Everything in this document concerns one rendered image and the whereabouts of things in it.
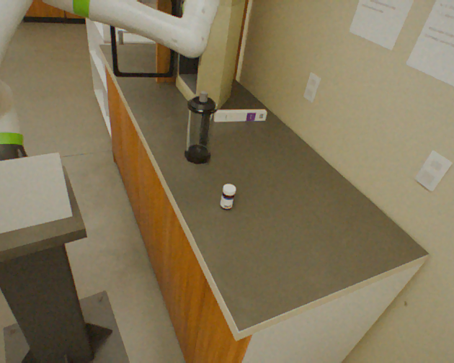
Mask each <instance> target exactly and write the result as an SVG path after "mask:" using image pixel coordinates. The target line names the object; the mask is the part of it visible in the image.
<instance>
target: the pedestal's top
mask: <svg viewBox="0 0 454 363"><path fill-rule="evenodd" d="M62 169H63V175H64V179H65V183H66V188H67V192H68V198H69V202H70V206H71V212H72V216H71V217H68V218H63V219H59V220H54V221H50V222H47V223H41V224H38V225H33V226H29V227H26V228H20V229H17V230H11V231H8V232H5V233H0V262H2V261H6V260H9V259H13V258H17V257H19V256H24V255H27V254H31V253H34V252H37V251H42V250H44V249H47V248H52V247H55V246H59V245H62V244H65V243H70V242H72V241H77V240H80V239H82V238H87V234H86V228H85V225H84V221H83V219H82V216H81V213H80V210H79V206H78V204H77V201H76V198H75V195H74V191H73V189H72V186H71V183H70V180H69V177H68V174H67V171H66V167H65V166H62Z"/></svg>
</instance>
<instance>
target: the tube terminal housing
mask: <svg viewBox="0 0 454 363"><path fill-rule="evenodd" d="M244 5H245V0H220V7H219V10H218V13H217V15H216V17H215V20H214V23H213V26H212V28H211V31H210V37H209V40H208V46H207V48H206V50H205V52H204V53H203V54H202V57H201V65H200V66H199V65H198V74H197V90H196V95H194V94H193V93H192V91H191V90H190V89H189V88H188V86H187V85H186V84H185V83H184V82H183V80H181V78H180V77H179V61H178V77H176V87H177V88H178V90H180V91H181V93H182V94H183V96H184V97H185V98H186V100H187V101H189V100H190V99H193V98H194V97H198V96H199V95H200V92H201V91H206V92H207V93H208V97H209V98H211V99H212V100H213V101H214V102H216V103H217V105H218V110H219V109H220V108H221V107H222V106H223V104H224V103H225V102H226V101H227V100H228V99H229V98H230V97H231V88H232V83H233V75H234V69H235V65H236V56H237V51H238V46H239V38H240V32H241V24H242V19H243V14H244Z"/></svg>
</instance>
